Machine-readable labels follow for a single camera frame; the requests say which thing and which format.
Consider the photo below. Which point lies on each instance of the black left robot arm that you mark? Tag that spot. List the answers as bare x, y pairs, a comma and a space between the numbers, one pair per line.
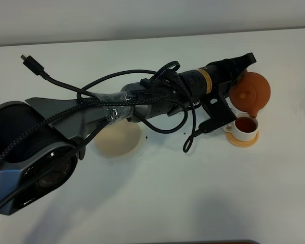
42, 140

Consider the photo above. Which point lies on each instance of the beige round teapot coaster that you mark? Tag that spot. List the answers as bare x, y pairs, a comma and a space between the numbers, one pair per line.
118, 139

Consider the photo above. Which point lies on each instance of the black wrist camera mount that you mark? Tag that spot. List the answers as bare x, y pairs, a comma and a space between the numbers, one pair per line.
219, 112

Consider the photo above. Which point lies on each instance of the brown clay teapot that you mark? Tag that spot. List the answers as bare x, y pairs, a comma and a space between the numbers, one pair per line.
250, 94

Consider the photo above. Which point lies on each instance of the near orange cup coaster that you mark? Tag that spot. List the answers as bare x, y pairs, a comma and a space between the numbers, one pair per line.
242, 144

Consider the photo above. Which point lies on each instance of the near white teacup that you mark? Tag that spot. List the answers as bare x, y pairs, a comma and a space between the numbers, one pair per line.
244, 128

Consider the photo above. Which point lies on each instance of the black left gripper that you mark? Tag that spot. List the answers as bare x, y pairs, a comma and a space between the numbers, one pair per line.
223, 73

